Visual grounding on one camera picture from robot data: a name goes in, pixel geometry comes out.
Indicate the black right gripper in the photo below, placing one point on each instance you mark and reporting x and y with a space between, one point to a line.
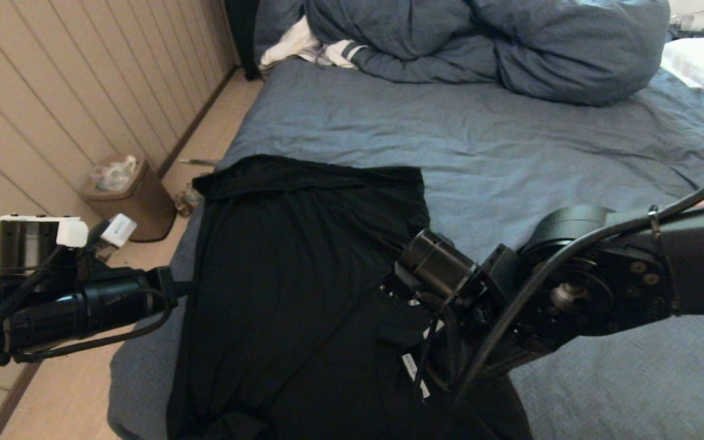
450 360

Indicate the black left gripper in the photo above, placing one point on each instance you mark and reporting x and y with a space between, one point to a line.
89 308

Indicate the black printed t-shirt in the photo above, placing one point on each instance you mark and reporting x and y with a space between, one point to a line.
303 305

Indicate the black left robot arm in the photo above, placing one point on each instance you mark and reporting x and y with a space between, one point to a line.
28 250

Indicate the green patterned slippers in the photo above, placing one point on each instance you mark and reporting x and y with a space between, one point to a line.
188 200

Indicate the bronze trash bin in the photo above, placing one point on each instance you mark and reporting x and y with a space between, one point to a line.
144 201

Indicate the blue bed sheet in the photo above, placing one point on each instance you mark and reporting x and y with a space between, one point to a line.
511 153

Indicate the black bedside furniture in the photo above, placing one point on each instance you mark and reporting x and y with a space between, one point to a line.
243 36

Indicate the white striped garment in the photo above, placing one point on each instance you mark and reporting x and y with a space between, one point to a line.
294 46

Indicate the crumpled blue duvet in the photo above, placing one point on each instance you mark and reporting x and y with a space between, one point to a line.
541 49

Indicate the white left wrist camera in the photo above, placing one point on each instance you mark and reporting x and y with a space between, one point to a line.
118 229

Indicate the black left camera bracket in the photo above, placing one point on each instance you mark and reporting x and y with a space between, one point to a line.
92 244

